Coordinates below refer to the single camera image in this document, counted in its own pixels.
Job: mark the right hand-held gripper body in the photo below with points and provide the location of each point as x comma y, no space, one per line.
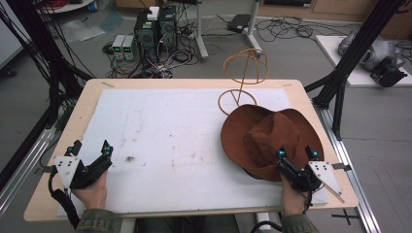
324,173

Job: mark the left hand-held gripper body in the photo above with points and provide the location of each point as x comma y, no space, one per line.
68,168

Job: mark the brown felt hat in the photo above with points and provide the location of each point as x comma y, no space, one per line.
256,139

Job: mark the person's left hand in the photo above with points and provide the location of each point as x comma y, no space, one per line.
94,194

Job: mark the person's right hand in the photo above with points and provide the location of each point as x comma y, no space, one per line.
293,202

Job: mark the white table mat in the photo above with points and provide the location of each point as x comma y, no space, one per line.
168,136

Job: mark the white floor board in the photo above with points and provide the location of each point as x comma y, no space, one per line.
333,55

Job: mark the grey power supply unit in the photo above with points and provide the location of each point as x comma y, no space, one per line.
118,47
129,48

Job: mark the black device on board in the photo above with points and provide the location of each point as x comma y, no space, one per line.
387,73

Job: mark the clear plastic sheet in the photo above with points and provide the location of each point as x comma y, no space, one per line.
82,30

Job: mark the grey rounded device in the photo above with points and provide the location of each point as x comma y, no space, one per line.
372,51

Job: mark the black computer tower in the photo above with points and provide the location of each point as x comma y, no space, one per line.
146,35
167,29

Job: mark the grey metal desk leg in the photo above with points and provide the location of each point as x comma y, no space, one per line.
253,29
201,32

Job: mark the flat black box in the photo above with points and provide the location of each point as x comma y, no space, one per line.
239,23

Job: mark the small white box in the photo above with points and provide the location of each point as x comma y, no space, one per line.
153,13

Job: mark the aluminium rail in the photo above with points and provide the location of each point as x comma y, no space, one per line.
26,161
353,181

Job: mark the black metal frame post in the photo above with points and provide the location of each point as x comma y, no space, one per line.
350,61

